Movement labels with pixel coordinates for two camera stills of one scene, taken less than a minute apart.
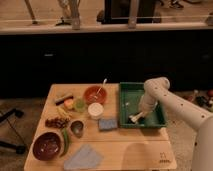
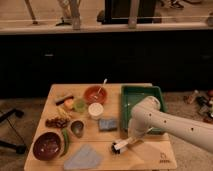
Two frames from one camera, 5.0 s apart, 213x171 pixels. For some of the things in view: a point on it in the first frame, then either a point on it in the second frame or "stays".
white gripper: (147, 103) to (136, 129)
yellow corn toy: (63, 114) stays
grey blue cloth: (85, 158) stays
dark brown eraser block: (62, 101) stays
